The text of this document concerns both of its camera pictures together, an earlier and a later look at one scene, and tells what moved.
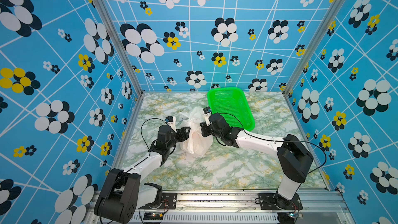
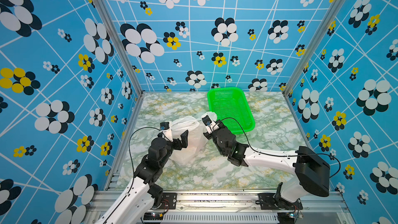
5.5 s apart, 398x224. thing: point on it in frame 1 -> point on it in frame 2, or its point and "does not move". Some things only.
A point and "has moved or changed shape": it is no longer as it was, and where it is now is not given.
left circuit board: (153, 216) does not move
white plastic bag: (197, 145) has moved or changed shape
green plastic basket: (230, 102) does not move
